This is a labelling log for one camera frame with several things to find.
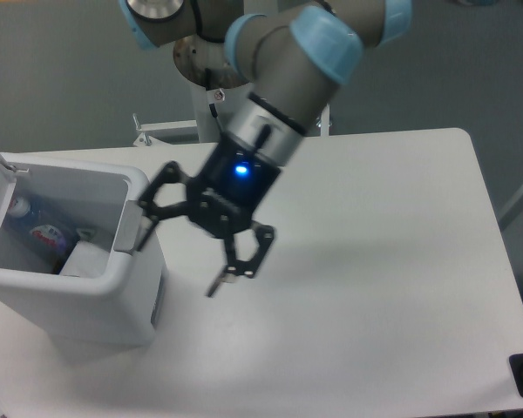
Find black cable on pedestal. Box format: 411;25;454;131
204;67;228;136

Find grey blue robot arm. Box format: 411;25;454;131
119;1;412;293

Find white paper wrapper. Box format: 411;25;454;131
59;240;110;279

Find white open trash can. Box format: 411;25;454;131
0;152;166;346

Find clear plastic bottle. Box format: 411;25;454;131
6;194;79;258

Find white pedestal base frame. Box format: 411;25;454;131
132;102;336;147

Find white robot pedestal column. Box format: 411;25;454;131
173;35;252;138

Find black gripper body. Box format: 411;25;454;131
186;133;281;239

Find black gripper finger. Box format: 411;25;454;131
136;160;199;252
205;219;276;299

